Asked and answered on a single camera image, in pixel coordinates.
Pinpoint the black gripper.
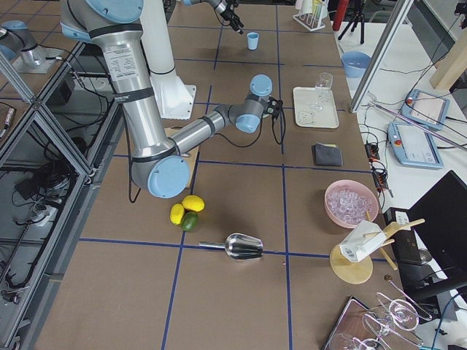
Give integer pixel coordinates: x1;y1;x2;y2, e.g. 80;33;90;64
217;2;239;26

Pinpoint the light blue plastic cup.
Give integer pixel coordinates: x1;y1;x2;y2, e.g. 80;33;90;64
247;32;260;50

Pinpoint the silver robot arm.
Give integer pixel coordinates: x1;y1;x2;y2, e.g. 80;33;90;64
183;0;244;31
60;1;272;198

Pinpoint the pink bowl of ice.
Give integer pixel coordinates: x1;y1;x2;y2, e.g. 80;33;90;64
324;179;379;228

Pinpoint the shiny metal ice scoop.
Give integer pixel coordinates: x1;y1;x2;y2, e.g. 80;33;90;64
198;233;263;260

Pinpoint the clear wine glass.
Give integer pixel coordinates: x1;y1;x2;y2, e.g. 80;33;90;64
315;72;333;110

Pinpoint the cream bear serving tray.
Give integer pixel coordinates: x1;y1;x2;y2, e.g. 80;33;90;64
293;87;339;129

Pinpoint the large blue basin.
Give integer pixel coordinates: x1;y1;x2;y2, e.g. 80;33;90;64
341;51;371;78

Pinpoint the folded grey cloth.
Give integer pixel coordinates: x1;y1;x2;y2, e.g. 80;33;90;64
312;143;343;166

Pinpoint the yellow lemon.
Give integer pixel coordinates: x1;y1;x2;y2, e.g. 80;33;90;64
169;203;185;225
182;195;205;212

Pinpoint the green lime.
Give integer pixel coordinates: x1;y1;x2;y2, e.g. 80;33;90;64
180;211;198;232

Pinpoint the blue teach pendant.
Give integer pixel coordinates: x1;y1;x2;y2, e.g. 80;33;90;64
387;122;444;169
400;89;450;131

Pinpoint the white paper box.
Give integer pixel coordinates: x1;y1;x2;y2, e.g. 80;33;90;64
339;220;386;263

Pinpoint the wooden cup stand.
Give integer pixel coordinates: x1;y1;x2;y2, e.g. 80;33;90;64
330;219;425;284

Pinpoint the upturned wine glass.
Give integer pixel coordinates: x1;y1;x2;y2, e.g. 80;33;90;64
376;291;433;332

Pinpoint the white wire rack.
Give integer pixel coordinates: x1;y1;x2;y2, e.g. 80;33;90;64
293;0;328;32

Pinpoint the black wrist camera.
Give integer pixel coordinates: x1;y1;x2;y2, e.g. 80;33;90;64
265;96;283;119

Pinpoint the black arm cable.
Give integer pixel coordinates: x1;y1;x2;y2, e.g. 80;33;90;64
215;109;286;147

